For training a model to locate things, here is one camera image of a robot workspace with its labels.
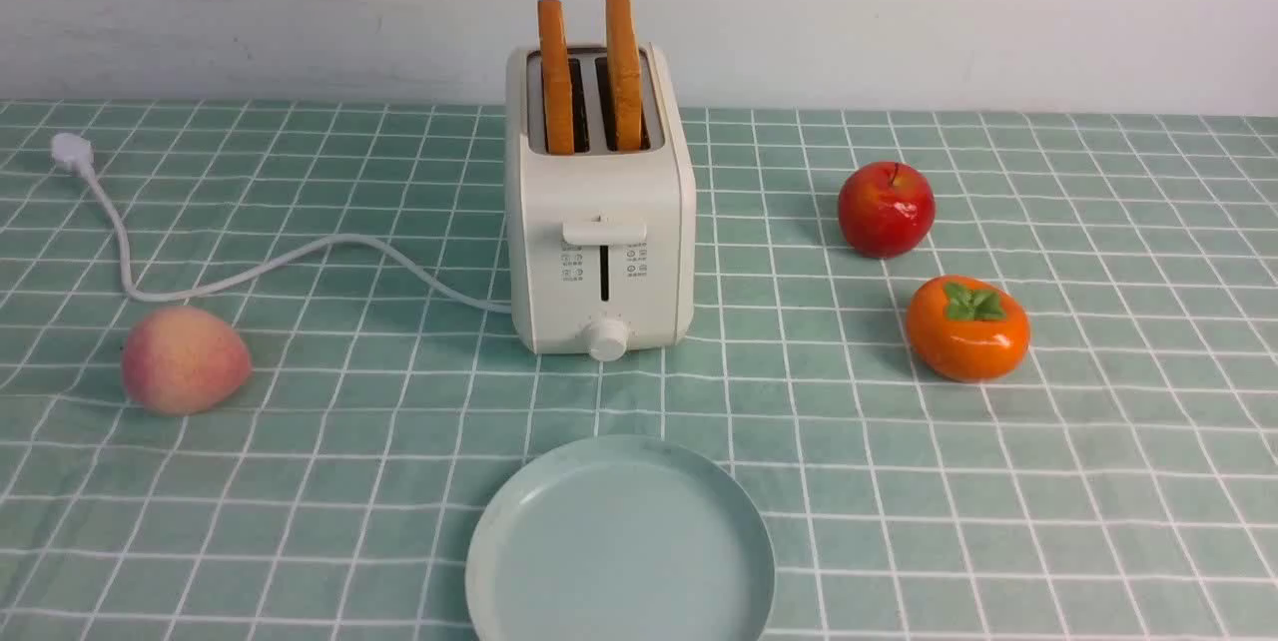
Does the toast slice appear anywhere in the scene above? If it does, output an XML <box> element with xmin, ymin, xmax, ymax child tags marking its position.
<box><xmin>604</xmin><ymin>0</ymin><xmax>643</xmax><ymax>153</ymax></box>
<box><xmin>537</xmin><ymin>0</ymin><xmax>575</xmax><ymax>155</ymax></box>

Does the white two-slot toaster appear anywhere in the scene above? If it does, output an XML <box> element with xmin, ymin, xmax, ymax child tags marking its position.
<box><xmin>505</xmin><ymin>43</ymin><xmax>697</xmax><ymax>360</ymax></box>

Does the light green round plate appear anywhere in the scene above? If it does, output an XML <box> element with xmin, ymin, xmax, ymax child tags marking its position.
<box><xmin>464</xmin><ymin>433</ymin><xmax>777</xmax><ymax>640</ymax></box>

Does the red apple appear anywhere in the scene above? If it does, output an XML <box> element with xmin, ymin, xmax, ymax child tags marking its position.
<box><xmin>837</xmin><ymin>160</ymin><xmax>937</xmax><ymax>259</ymax></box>

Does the orange persimmon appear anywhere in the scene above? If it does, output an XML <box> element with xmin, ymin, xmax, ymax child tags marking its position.
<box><xmin>905</xmin><ymin>276</ymin><xmax>1031</xmax><ymax>382</ymax></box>

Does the pink peach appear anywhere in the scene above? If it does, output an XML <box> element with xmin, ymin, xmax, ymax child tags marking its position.
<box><xmin>120</xmin><ymin>306</ymin><xmax>253</xmax><ymax>416</ymax></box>

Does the green checkered tablecloth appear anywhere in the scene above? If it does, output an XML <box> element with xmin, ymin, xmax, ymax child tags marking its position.
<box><xmin>1</xmin><ymin>100</ymin><xmax>1277</xmax><ymax>640</ymax></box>

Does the white toaster power cable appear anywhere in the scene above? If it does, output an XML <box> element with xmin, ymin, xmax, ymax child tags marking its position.
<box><xmin>50</xmin><ymin>132</ymin><xmax>512</xmax><ymax>315</ymax></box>

